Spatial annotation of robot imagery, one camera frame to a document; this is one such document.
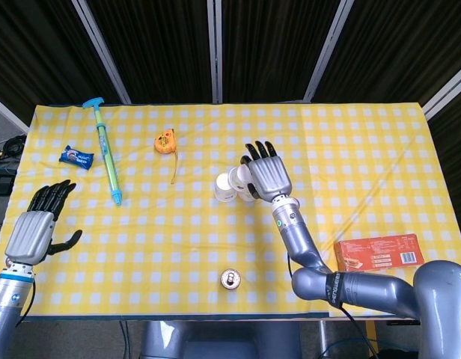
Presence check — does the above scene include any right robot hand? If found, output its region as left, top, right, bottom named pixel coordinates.
left=239, top=140, right=294, bottom=202

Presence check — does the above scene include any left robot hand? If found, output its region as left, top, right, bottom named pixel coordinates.
left=4, top=179, right=84, bottom=267

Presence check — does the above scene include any white cup dark flower print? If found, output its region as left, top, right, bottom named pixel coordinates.
left=229, top=165, right=254, bottom=190

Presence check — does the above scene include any white cup blue flower print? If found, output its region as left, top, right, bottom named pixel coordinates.
left=214, top=172, right=239, bottom=203

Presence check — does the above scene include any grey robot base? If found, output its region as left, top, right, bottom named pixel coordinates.
left=140, top=319, right=302, bottom=359

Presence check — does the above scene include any blue snack packet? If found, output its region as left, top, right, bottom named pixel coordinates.
left=58, top=144, right=95, bottom=170

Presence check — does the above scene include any orange tape measure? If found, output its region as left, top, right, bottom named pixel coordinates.
left=154, top=129, right=180, bottom=185

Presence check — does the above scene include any green blue water pump toy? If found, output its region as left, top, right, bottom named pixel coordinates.
left=82, top=96, right=123, bottom=206

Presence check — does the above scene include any black pleated curtain panel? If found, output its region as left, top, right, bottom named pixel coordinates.
left=221, top=0, right=342, bottom=104
left=427, top=96, right=461, bottom=240
left=312, top=0, right=461, bottom=109
left=90, top=0, right=216, bottom=105
left=0, top=0, right=123, bottom=124

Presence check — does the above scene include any yellow checked tablecloth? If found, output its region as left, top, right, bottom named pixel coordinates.
left=0, top=101, right=458, bottom=319

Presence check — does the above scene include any orange cardboard box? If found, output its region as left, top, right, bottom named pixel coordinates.
left=334, top=233, right=426, bottom=272

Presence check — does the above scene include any grey metal table leg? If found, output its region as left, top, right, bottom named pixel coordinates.
left=317, top=319, right=329, bottom=359

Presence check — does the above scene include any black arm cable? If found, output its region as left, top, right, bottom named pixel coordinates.
left=15, top=278, right=37, bottom=328
left=286, top=252, right=379, bottom=359

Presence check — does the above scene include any black cable bundle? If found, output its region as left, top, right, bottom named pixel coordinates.
left=0, top=134, right=28, bottom=165

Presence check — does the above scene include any white partition post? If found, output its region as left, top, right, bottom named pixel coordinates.
left=207, top=0, right=224, bottom=105
left=71, top=0, right=132, bottom=105
left=302, top=0, right=357, bottom=102
left=423, top=70, right=461, bottom=119
left=0, top=93, right=29, bottom=134

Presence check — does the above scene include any blue floor cable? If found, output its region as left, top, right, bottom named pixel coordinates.
left=320, top=336, right=368, bottom=359

